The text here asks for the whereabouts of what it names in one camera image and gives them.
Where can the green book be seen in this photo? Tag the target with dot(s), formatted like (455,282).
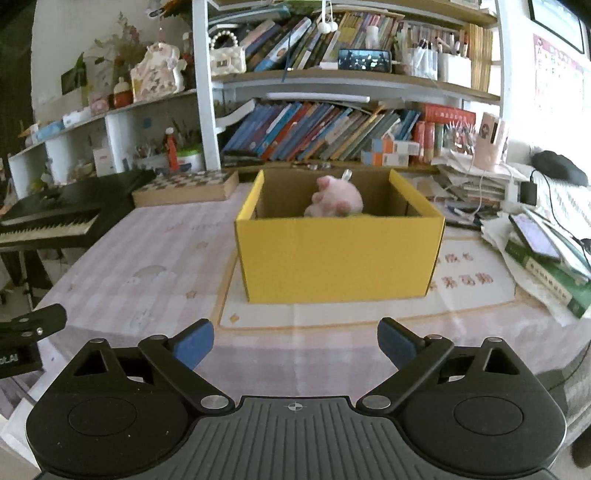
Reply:
(554,277)

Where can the orange and white small box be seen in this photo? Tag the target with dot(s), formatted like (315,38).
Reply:
(385,158)
(396,146)

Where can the pink wall poster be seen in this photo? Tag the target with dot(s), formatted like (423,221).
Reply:
(554,69)

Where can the pen holder with pens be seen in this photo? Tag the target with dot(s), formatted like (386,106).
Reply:
(150,164)

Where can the red and white figurine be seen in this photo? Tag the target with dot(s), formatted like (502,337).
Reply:
(123,94)

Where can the white box red label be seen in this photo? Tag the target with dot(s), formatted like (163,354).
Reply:
(104,161)

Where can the white quilted handbag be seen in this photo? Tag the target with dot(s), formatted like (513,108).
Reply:
(228,60)

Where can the red bottle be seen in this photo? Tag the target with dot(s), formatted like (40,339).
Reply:
(171,152)

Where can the pink card box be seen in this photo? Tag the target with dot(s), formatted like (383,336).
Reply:
(489,147)

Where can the flat white box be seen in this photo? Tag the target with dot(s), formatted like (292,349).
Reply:
(76,117)

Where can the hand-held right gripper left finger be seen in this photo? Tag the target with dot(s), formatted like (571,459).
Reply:
(196,340)

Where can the white hanging pompom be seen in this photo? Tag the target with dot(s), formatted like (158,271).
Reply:
(333,25)
(323,26)

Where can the stack of papers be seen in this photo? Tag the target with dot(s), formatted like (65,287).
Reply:
(475,184)

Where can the blue tissue pack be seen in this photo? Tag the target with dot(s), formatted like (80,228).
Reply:
(50,130)

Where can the pink checked tablecloth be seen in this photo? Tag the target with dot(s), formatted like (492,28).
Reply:
(138,286)

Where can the black keyboard stand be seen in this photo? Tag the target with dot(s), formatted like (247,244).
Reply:
(39,272)

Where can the black rounded pouch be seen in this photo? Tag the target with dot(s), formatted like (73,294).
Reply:
(558,168)

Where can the pale printed desk mat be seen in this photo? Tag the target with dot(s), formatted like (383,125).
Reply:
(471,286)

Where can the black electronic keyboard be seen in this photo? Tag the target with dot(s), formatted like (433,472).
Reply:
(69,198)

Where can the black wall picture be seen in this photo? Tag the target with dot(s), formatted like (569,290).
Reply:
(74,76)

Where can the white tub green lid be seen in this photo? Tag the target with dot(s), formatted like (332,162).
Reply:
(191,161)

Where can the dried flowers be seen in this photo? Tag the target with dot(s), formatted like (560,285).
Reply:
(122,41)

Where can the white pen container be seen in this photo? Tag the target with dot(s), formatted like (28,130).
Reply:
(455,71)
(425,64)

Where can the pink plush pig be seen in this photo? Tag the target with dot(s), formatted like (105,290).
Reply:
(339,196)

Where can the row of leaning colourful books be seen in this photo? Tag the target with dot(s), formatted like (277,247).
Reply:
(304,129)

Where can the row of paperback books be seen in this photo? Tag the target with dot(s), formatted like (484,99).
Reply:
(277,46)

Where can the black charger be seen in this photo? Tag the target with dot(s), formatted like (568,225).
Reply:
(528,193)

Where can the framed picture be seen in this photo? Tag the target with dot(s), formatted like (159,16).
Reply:
(554,18)

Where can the wooden chessboard box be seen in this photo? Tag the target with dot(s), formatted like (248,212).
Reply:
(184,182)

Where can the white bookshelf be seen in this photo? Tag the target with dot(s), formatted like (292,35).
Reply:
(205,92)

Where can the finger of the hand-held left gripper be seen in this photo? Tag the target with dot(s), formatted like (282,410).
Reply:
(44,321)

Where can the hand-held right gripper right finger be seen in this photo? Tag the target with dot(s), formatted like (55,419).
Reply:
(395,340)

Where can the black tablet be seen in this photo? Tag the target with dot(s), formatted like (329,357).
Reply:
(535,235)

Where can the yellow cardboard box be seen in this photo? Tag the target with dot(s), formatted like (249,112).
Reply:
(332,258)

